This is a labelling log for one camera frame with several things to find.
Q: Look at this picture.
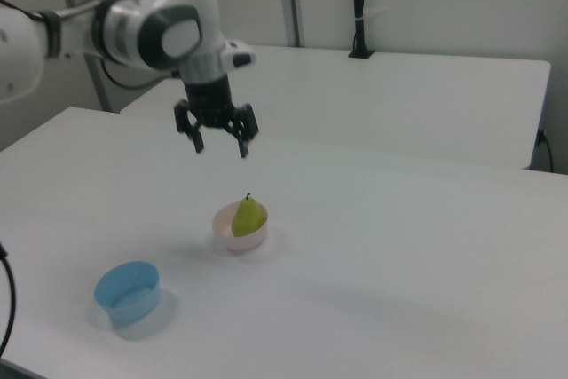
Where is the green pear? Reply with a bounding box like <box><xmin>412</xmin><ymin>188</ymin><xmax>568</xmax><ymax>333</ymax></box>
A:
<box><xmin>230</xmin><ymin>192</ymin><xmax>269</xmax><ymax>239</ymax></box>

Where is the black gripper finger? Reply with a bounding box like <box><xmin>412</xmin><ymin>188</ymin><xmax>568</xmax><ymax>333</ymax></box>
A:
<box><xmin>173</xmin><ymin>100</ymin><xmax>207</xmax><ymax>154</ymax></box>
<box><xmin>223</xmin><ymin>103</ymin><xmax>260</xmax><ymax>159</ymax></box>

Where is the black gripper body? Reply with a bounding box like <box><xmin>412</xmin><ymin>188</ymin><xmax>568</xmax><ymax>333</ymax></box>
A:
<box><xmin>183</xmin><ymin>76</ymin><xmax>237</xmax><ymax>130</ymax></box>

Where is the blue bowl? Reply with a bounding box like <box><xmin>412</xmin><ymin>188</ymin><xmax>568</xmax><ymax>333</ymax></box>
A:
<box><xmin>93</xmin><ymin>260</ymin><xmax>163</xmax><ymax>326</ymax></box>

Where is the black hanging cable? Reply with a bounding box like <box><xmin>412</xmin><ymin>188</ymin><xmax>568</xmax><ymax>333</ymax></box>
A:
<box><xmin>0</xmin><ymin>240</ymin><xmax>18</xmax><ymax>360</ymax></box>

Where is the pink bowl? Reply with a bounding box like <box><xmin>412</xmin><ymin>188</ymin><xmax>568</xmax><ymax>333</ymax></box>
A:
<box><xmin>211</xmin><ymin>201</ymin><xmax>272</xmax><ymax>253</ymax></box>

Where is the black cable beside table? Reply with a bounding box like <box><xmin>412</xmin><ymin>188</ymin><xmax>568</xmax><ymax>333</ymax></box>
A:
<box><xmin>535</xmin><ymin>129</ymin><xmax>556</xmax><ymax>173</ymax></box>

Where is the white adjacent table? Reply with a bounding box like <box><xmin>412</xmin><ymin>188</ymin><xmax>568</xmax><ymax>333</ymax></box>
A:
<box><xmin>118</xmin><ymin>43</ymin><xmax>553</xmax><ymax>170</ymax></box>

